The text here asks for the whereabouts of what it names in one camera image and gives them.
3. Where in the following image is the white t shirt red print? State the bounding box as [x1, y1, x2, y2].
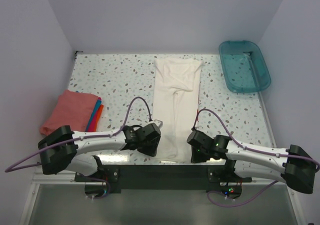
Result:
[152, 58, 203, 163]

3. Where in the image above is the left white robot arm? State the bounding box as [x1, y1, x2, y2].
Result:
[38, 120, 163, 181]

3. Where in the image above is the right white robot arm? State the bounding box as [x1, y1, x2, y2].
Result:
[186, 129, 318, 194]

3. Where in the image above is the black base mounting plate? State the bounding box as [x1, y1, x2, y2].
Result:
[74, 164, 252, 195]

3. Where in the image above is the folded orange t shirt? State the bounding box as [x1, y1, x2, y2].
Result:
[91, 104, 104, 132]

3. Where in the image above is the folded blue t shirt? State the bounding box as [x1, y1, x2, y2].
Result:
[85, 97, 102, 132]

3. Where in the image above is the folded pink t shirt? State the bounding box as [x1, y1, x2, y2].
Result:
[39, 89, 99, 136]

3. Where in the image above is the teal plastic basket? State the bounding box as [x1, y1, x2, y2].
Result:
[218, 40, 271, 94]

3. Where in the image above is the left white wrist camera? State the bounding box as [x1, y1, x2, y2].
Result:
[152, 119, 163, 129]

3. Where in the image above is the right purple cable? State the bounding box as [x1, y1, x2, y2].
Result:
[190, 108, 320, 208]

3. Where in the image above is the purple cable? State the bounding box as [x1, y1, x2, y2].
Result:
[190, 108, 320, 208]
[4, 96, 154, 174]

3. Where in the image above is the aluminium frame rail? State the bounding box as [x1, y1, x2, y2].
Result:
[32, 163, 286, 184]

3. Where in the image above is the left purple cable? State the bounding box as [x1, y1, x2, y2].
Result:
[4, 96, 154, 174]

